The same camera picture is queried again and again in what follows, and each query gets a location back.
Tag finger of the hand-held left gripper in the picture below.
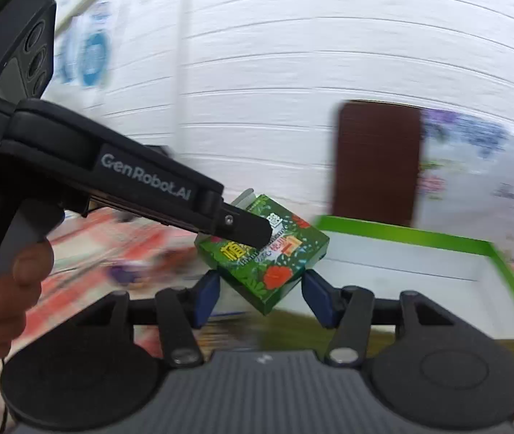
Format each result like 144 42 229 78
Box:
202 190 273 248

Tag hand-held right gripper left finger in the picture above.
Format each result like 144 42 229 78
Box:
73 270 222 368

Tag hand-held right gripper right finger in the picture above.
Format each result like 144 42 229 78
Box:
301 269 455 367

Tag green floral printed box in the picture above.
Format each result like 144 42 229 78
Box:
194 188 331 316

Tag green cardboard box white inside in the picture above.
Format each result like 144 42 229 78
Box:
313 216 514 362

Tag red plaid tablecloth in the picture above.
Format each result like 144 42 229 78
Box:
0 210 514 434

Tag dark brown board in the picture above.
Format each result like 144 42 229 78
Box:
332 100 423 227

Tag floral printed white bag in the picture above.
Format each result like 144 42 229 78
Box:
415 108 514 263

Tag blue and white wall poster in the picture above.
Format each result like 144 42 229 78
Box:
55 2 115 93

